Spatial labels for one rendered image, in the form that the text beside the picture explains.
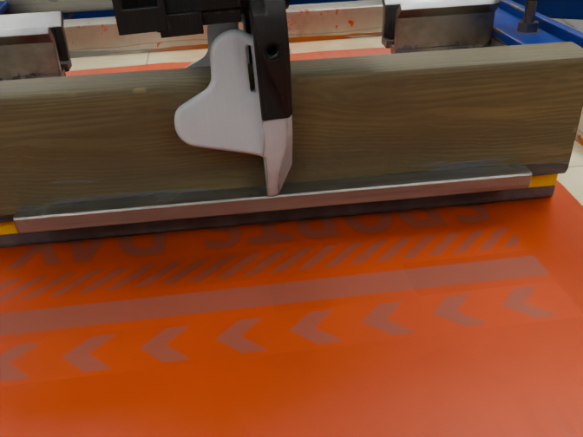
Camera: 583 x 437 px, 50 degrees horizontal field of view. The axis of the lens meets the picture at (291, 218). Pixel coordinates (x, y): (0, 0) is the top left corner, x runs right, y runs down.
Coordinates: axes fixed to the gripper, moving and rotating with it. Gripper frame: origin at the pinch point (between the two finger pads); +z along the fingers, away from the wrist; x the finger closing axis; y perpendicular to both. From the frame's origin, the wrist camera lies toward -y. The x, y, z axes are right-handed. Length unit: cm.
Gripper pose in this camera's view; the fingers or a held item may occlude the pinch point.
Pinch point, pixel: (278, 153)
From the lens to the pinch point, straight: 37.0
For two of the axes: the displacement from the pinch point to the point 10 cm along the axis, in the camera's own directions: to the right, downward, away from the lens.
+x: 1.4, 5.0, -8.5
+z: 0.7, 8.5, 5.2
